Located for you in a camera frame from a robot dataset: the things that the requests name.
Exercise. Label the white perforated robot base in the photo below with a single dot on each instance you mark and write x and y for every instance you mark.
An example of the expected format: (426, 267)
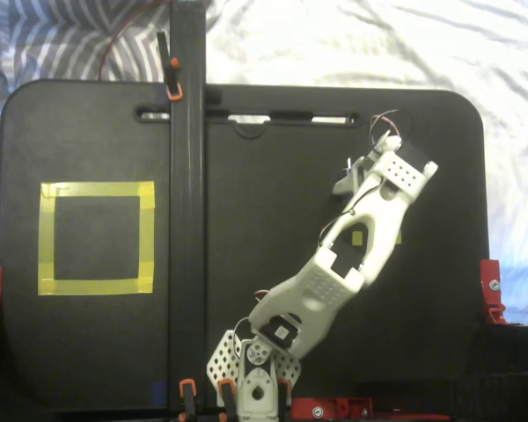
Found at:
(220, 360)

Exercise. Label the yellow tape square outline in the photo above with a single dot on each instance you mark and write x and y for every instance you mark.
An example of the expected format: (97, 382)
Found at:
(97, 190)

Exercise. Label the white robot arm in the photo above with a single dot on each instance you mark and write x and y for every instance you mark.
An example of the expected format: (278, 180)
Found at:
(385, 228)

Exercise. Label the black backdrop sheet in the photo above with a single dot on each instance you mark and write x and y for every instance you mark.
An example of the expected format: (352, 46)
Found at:
(510, 351)

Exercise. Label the orange black spring clamp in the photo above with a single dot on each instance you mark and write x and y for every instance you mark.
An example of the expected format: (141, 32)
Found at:
(172, 83)
(188, 387)
(226, 389)
(283, 387)

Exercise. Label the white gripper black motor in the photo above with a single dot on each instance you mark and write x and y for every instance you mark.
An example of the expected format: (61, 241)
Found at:
(348, 181)

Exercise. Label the black flat rail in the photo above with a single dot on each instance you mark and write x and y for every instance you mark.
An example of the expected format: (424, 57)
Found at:
(187, 220)

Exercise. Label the white grey striped bedsheet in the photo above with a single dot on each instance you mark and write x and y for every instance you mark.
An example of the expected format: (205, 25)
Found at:
(378, 44)

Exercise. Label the red pole base bracket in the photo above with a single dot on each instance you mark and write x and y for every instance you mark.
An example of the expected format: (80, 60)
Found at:
(334, 406)

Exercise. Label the small yellow tape marker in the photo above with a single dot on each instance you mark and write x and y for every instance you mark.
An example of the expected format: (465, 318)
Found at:
(398, 239)
(358, 238)

